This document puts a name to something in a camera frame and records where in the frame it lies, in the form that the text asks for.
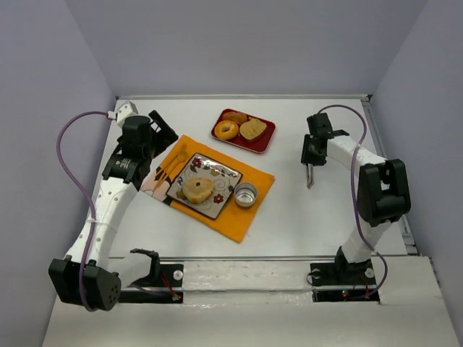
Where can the wooden spoon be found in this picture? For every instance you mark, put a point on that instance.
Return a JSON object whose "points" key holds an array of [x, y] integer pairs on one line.
{"points": [[180, 159]]}

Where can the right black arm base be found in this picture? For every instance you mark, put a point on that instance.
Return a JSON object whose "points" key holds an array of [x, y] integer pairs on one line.
{"points": [[343, 285]]}

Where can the sliced bread roll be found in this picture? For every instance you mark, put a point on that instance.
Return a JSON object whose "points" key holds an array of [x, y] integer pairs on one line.
{"points": [[252, 130]]}

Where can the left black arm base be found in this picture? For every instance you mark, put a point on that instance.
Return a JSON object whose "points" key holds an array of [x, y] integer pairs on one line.
{"points": [[145, 279]]}

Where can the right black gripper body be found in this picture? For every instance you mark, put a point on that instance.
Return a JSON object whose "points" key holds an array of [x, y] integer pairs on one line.
{"points": [[310, 155]]}

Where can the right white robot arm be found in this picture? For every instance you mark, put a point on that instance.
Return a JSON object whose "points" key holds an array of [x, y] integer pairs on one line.
{"points": [[379, 189]]}

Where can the small metal cup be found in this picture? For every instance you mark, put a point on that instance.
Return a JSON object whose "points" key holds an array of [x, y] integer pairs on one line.
{"points": [[245, 194]]}

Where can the wooden fork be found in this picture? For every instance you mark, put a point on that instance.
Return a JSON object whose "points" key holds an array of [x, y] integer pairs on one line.
{"points": [[181, 150]]}

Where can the orange cloth placemat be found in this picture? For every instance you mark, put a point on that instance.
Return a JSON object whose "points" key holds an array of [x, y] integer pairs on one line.
{"points": [[233, 221]]}

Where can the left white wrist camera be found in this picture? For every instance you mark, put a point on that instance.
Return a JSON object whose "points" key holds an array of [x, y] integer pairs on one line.
{"points": [[127, 109]]}

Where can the metal serving tongs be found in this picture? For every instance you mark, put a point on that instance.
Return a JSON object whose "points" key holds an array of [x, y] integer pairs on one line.
{"points": [[310, 175]]}

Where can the brown croissant bread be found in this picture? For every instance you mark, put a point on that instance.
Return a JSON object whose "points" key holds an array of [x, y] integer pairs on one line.
{"points": [[235, 116]]}

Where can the yellow glazed bagel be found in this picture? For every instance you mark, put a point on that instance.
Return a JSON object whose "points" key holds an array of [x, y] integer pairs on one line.
{"points": [[226, 130]]}

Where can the pale plain bagel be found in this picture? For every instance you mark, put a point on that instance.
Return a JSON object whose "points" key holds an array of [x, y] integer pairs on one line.
{"points": [[197, 190]]}

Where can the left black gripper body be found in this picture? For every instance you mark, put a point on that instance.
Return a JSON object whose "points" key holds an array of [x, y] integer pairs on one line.
{"points": [[159, 134]]}

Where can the square floral ceramic plate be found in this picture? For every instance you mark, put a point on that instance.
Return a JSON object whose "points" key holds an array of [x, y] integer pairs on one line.
{"points": [[223, 177]]}

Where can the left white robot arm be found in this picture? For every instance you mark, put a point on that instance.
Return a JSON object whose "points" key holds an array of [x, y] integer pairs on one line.
{"points": [[83, 277]]}

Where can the red rectangular tray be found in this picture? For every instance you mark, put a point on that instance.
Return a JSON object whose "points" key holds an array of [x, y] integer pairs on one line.
{"points": [[259, 146]]}

